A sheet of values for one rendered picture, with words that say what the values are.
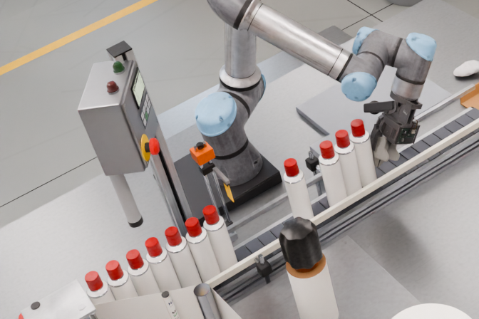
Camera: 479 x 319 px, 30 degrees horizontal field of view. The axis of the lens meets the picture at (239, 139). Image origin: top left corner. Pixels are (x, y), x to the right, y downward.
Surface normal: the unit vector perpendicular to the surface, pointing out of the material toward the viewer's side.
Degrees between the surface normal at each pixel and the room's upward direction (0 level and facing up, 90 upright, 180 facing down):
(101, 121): 90
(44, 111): 0
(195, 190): 4
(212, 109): 9
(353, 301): 0
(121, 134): 90
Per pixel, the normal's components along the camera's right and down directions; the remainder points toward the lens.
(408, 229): -0.22, -0.76
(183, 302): 0.09, 0.62
